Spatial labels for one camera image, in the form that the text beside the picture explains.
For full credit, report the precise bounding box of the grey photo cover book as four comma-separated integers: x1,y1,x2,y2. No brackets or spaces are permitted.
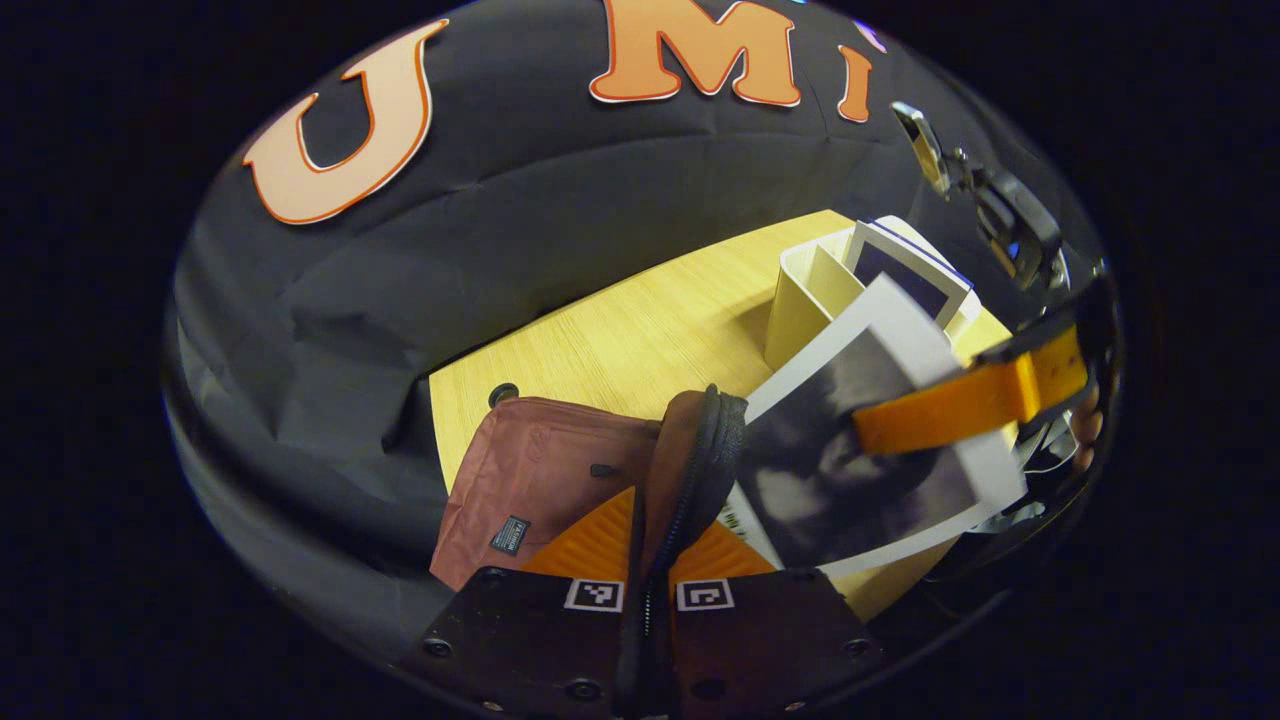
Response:
715,275,1030,582

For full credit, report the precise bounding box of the blue cover book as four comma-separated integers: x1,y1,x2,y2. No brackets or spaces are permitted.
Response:
845,220,974,322

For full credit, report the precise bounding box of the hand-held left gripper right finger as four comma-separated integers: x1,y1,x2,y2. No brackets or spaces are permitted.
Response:
665,520,887,717

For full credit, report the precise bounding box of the maroon schoolbag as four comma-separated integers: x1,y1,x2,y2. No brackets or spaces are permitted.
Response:
430,385,751,717

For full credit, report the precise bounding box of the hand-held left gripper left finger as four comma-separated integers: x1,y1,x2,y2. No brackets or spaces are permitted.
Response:
400,487,642,717

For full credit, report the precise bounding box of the white bookshelf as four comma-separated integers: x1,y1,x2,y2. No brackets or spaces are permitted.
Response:
765,215,1011,373

